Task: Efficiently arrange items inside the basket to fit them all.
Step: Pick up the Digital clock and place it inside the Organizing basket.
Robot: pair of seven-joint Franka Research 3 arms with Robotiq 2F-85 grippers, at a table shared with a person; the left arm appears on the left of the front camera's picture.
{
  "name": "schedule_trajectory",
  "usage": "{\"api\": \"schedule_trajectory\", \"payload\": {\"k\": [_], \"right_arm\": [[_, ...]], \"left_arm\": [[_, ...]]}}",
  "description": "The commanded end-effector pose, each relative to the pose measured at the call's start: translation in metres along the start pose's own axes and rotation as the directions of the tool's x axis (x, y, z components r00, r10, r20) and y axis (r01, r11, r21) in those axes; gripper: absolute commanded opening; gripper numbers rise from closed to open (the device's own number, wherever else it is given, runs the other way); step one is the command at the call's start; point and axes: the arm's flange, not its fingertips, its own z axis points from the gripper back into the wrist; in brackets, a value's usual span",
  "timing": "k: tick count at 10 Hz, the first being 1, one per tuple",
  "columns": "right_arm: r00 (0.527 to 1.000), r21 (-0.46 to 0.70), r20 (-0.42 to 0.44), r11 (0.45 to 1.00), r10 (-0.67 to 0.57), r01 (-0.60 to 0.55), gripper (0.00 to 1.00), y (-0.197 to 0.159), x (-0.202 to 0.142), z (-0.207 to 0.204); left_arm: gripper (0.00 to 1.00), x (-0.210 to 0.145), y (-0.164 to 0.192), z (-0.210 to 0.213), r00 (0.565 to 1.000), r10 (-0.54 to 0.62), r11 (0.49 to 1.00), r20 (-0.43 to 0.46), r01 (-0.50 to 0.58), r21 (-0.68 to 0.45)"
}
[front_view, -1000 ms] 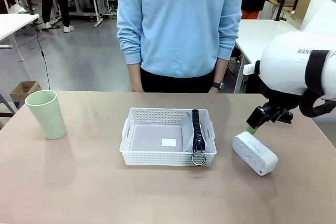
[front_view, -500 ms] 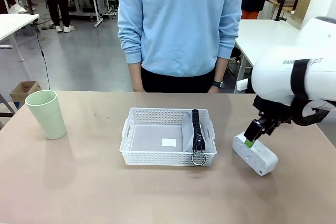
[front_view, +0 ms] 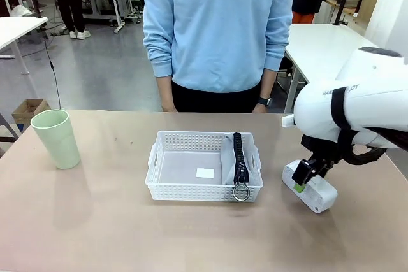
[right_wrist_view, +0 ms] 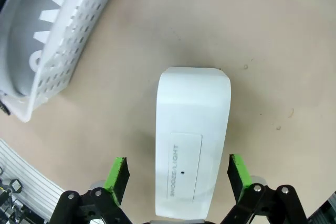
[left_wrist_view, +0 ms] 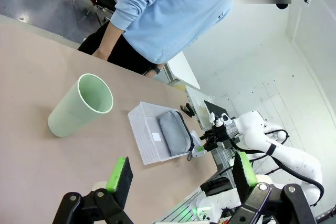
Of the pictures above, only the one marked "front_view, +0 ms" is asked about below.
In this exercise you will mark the light green plastic cup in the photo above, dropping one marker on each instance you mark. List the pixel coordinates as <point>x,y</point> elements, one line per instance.
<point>59,141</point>

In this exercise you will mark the person's left hand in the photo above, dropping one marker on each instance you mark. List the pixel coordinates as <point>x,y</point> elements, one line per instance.
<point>259,109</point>

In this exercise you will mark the person's left forearm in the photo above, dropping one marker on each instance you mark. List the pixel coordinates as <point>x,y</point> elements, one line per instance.
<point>268,84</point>

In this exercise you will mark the white perforated plastic basket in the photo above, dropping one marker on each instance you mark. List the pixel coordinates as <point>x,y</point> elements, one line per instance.
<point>178,189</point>

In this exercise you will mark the person's right hand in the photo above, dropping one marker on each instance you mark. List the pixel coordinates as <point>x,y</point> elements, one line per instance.
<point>169,107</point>

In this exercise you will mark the brown cardboard box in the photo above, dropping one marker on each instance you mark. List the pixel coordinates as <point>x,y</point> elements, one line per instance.
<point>30,111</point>

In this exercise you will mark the black wrist watch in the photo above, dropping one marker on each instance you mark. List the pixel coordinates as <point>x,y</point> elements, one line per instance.
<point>264,102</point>

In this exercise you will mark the person's right forearm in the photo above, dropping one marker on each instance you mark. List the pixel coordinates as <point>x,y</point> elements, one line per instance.
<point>165,90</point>

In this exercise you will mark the person in light blue sweatshirt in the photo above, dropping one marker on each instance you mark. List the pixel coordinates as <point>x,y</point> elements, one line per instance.
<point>216,30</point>

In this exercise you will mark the white label sticker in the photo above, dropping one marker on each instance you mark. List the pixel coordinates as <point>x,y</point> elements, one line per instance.
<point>205,173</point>

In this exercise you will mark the white rectangular electronic device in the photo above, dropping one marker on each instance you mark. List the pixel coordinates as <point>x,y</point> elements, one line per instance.
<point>318,195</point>

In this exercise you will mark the grey pouch with black zipper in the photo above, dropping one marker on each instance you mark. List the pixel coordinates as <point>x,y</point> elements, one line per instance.
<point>234,163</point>

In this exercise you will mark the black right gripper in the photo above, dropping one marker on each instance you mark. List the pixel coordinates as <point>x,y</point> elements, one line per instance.
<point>320,154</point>

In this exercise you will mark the black metal frame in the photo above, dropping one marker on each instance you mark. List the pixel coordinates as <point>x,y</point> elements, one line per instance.
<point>8,132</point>

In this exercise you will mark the light wooden cabinet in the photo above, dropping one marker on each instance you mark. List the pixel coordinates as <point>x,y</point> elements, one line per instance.
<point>373,1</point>

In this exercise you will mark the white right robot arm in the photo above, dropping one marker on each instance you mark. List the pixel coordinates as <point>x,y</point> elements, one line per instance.
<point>366,106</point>

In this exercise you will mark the white side table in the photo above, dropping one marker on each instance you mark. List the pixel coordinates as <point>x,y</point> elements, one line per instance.
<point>325,36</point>

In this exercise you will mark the white desk with grey legs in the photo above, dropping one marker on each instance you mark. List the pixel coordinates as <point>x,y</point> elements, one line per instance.
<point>16,30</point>

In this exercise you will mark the small white camera box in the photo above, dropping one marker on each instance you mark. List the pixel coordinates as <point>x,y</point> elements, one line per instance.
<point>288,120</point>

